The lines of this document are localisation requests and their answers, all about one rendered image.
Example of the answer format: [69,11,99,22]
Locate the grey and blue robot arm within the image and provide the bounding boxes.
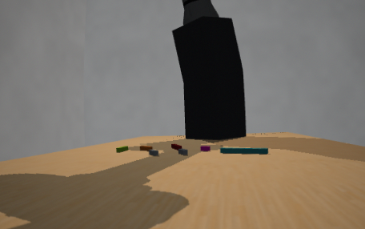
[182,0,219,25]

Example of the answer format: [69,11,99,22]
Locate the turquoise rod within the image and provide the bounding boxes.
[220,148,268,154]

